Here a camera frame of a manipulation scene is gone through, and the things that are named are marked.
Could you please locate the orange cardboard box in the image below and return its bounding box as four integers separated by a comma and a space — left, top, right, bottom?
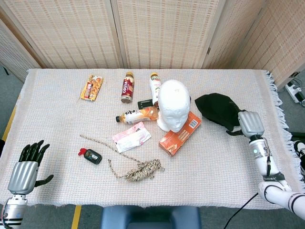
159, 111, 203, 157

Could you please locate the yellow snack pack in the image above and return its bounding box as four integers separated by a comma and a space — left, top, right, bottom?
79, 74, 104, 102

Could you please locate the black bottle with red cap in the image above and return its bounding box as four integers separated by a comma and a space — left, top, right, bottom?
79, 148, 102, 165

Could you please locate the white foam mannequin head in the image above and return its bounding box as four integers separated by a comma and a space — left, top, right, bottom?
156, 79, 192, 133

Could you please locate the black cloth cap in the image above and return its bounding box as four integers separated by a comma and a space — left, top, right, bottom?
194, 93, 244, 136

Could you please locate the black and white shoe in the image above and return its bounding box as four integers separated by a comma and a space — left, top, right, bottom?
289, 132, 305, 167

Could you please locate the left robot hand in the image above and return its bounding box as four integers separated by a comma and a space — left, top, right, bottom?
7, 140, 54, 195

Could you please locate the white power strip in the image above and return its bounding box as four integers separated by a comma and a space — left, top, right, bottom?
285, 71, 305, 104

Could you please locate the beige woven folding screen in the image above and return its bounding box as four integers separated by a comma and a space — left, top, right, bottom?
0, 0, 305, 89

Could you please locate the beige speckled rope bundle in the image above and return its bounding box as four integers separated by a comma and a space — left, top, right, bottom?
80, 135, 165, 183

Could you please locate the pink wet wipes pack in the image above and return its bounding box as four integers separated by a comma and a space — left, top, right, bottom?
112, 121, 152, 154

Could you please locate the red Costa coffee bottle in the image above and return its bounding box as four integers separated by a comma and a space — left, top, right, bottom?
121, 72, 135, 104

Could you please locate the orange juice bottle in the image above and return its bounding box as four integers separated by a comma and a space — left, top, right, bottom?
115, 106, 160, 125

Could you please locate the small black rectangular device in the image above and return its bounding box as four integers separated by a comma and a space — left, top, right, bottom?
137, 98, 153, 109

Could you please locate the white label tea bottle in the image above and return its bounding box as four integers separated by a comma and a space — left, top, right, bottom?
149, 73, 163, 107

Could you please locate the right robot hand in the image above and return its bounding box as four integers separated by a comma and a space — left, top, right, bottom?
226, 101, 265, 138

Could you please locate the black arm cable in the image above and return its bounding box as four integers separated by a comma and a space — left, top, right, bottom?
262, 137, 273, 177

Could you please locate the white woven tablecloth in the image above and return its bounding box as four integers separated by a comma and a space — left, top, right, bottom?
0, 68, 303, 210

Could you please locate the black floor cable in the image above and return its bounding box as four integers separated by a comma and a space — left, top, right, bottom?
224, 192, 259, 229

